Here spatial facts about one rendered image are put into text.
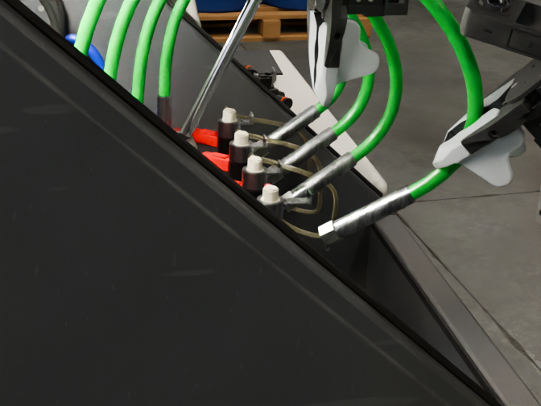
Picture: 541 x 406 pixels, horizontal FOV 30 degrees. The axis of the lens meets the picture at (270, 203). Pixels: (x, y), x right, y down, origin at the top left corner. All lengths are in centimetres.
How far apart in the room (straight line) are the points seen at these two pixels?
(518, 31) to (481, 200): 312
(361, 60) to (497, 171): 19
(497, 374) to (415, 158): 319
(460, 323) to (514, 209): 272
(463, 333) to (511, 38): 45
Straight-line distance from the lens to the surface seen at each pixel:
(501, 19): 83
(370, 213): 93
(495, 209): 387
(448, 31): 88
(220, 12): 587
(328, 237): 95
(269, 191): 103
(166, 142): 62
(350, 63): 98
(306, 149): 119
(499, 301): 324
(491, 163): 88
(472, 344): 116
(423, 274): 129
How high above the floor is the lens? 155
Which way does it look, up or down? 24 degrees down
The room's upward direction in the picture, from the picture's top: 3 degrees clockwise
